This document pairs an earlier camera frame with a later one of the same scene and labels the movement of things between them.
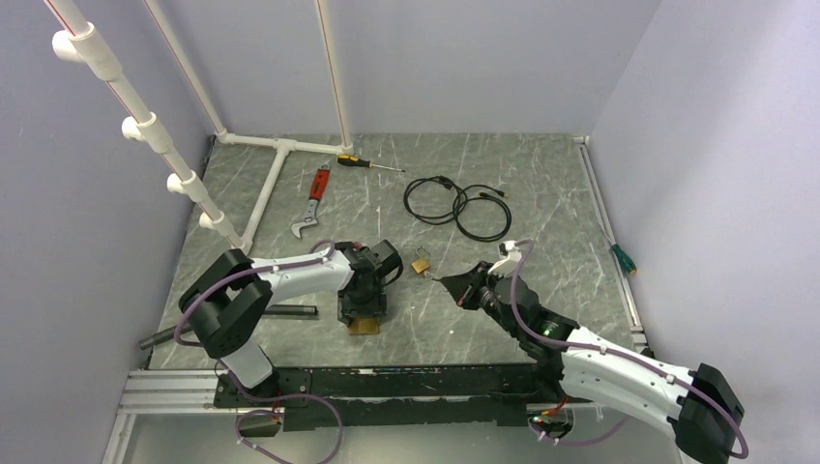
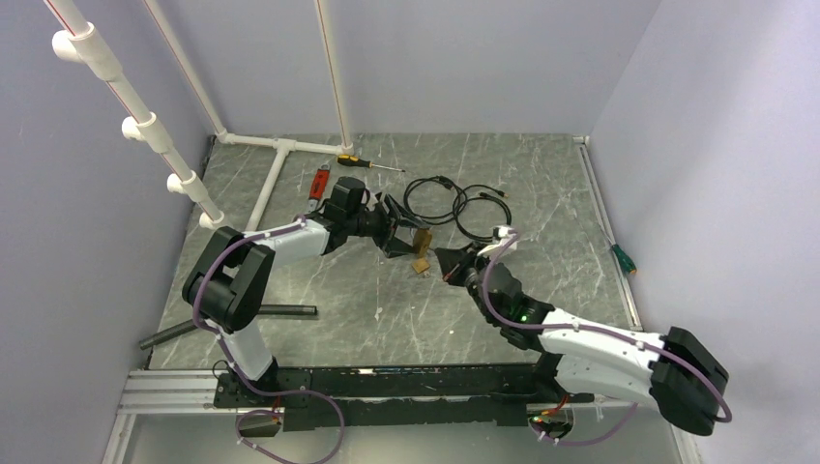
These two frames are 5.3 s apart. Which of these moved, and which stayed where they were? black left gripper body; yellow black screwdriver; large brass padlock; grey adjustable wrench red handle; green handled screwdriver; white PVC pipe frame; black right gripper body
Moved: black right gripper body; black left gripper body; large brass padlock
Stayed: yellow black screwdriver; white PVC pipe frame; green handled screwdriver; grey adjustable wrench red handle
